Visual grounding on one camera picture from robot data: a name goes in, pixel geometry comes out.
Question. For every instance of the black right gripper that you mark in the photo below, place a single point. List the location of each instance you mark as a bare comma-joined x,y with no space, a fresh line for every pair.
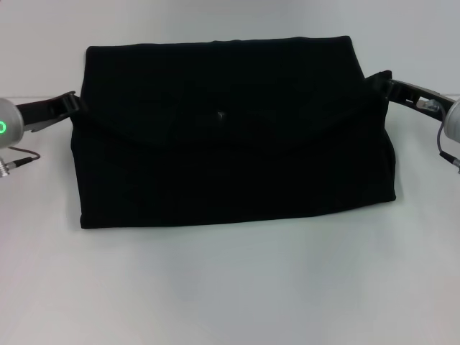
409,94

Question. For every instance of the black shirt with FREE! print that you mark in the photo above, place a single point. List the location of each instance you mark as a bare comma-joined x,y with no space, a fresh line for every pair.
233,143

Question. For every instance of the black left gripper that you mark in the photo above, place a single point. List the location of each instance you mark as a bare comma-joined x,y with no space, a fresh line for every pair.
43,113

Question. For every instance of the white and silver right arm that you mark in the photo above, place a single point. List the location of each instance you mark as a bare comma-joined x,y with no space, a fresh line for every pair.
453,122

